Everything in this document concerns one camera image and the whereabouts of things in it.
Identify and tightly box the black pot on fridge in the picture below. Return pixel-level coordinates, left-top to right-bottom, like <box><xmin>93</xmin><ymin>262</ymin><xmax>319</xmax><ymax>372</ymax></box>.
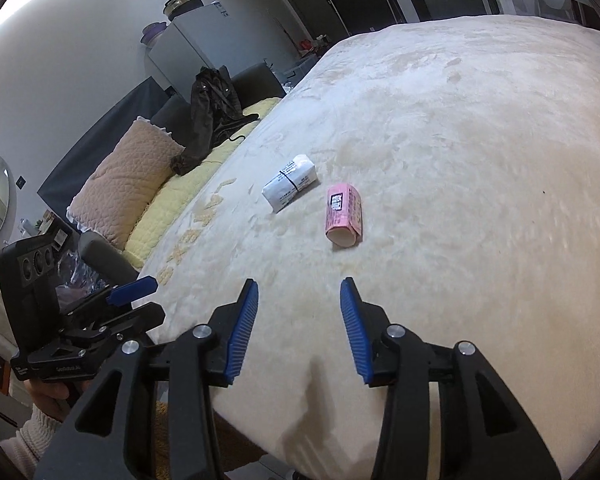
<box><xmin>163</xmin><ymin>0</ymin><xmax>204</xmax><ymax>21</ymax></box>

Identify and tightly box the peach quilted pillow on sofa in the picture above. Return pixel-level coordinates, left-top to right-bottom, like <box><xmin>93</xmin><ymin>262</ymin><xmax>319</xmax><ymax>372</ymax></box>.
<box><xmin>67</xmin><ymin>117</ymin><xmax>183</xmax><ymax>249</ymax></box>

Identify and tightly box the white paper package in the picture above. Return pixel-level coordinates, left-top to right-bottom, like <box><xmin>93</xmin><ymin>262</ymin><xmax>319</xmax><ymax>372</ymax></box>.
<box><xmin>262</xmin><ymin>154</ymin><xmax>317</xmax><ymax>214</ymax></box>

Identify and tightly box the pink paper cup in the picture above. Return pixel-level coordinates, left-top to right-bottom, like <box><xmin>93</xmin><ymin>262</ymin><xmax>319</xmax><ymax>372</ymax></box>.
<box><xmin>325</xmin><ymin>183</ymin><xmax>363</xmax><ymax>248</ymax></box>

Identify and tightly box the yellow quilted sofa mat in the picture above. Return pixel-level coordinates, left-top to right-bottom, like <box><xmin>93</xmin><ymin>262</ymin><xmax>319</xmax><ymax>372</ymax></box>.
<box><xmin>122</xmin><ymin>98</ymin><xmax>282</xmax><ymax>271</ymax></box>

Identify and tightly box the dark grey sofa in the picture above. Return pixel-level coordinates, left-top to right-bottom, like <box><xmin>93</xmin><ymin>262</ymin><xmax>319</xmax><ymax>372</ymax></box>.
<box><xmin>38</xmin><ymin>64</ymin><xmax>286</xmax><ymax>285</ymax></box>

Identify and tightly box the white refrigerator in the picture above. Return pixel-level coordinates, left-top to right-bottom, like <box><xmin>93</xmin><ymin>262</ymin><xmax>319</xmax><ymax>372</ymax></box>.
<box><xmin>148</xmin><ymin>1</ymin><xmax>258</xmax><ymax>100</ymax></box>

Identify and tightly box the purple basin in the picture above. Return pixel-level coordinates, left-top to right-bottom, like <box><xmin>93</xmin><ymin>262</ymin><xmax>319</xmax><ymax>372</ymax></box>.
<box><xmin>140</xmin><ymin>22</ymin><xmax>168</xmax><ymax>48</ymax></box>

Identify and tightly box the left hand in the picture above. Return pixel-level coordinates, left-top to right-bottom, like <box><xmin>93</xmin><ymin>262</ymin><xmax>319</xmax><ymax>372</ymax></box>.
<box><xmin>23</xmin><ymin>379</ymin><xmax>91</xmax><ymax>422</ymax></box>

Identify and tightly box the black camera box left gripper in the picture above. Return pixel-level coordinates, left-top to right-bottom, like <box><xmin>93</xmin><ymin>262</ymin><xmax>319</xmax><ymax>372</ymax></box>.
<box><xmin>0</xmin><ymin>235</ymin><xmax>62</xmax><ymax>356</ymax></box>

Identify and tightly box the black jacket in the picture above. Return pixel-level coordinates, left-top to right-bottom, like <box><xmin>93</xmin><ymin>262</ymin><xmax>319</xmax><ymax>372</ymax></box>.
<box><xmin>170</xmin><ymin>66</ymin><xmax>259</xmax><ymax>176</ymax></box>

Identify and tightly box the beige plush bed blanket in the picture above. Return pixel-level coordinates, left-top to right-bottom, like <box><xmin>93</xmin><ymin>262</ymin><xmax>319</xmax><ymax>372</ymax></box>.
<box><xmin>144</xmin><ymin>15</ymin><xmax>600</xmax><ymax>479</ymax></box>

